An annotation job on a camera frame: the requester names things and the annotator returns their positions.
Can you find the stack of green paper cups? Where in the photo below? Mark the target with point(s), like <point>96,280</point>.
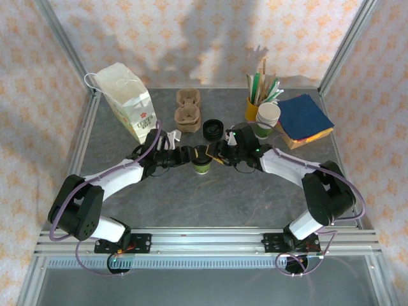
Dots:
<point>267,116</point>

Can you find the aluminium frame post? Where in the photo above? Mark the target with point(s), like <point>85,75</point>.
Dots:
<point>63,41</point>
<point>379,280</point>
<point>347,41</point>
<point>32,280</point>

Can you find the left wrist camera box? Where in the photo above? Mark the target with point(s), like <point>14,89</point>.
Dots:
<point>173,138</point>

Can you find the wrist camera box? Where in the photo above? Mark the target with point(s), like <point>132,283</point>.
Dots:
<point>230,138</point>
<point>173,138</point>

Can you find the yellow holder cup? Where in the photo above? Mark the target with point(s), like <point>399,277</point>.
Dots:
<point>251,111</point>

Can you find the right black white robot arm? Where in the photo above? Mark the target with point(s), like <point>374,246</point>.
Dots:
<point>287,165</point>

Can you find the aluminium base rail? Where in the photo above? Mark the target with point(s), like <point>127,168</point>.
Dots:
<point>204,239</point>

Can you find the white green wrapped straw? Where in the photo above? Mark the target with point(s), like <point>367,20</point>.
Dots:
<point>278,94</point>
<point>251,89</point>
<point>274,88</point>
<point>257,87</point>

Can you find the stack of black lids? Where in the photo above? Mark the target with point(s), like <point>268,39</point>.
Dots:
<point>213,130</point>

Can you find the stack of pulp cup carriers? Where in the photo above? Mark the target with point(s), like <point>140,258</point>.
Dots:
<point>188,118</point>

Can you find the colourful napkin stack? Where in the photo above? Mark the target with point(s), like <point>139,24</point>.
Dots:
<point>315,135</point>

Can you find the wooden stirrer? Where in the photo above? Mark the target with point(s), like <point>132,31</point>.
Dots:
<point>264,79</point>

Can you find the aluminium side rail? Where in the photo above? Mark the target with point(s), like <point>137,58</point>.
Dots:
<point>87,127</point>
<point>326,105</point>

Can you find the green paper cup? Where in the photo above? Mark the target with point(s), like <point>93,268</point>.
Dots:
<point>202,167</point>

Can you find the blue paper napkin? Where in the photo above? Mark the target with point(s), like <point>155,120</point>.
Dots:
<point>303,114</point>

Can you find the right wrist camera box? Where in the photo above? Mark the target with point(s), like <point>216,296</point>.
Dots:
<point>230,138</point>

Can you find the black plastic cup lid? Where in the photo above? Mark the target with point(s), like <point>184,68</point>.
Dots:
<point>201,152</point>

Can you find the white printed paper bag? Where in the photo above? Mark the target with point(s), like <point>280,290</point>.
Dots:
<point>137,105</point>

